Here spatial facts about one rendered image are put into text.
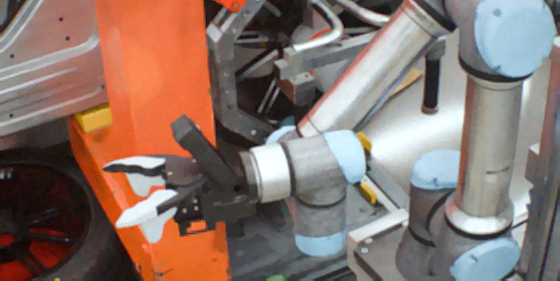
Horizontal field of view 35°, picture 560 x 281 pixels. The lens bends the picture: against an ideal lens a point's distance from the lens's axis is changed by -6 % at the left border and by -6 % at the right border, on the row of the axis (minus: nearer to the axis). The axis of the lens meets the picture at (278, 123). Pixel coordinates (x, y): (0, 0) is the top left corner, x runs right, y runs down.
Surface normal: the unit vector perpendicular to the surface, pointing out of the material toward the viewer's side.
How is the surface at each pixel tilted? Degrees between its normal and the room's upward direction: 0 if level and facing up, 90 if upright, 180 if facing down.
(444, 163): 7
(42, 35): 90
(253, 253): 0
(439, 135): 0
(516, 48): 83
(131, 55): 90
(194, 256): 90
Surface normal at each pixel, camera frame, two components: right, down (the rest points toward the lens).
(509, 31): 0.27, 0.44
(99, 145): -0.04, -0.81
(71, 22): 0.46, 0.51
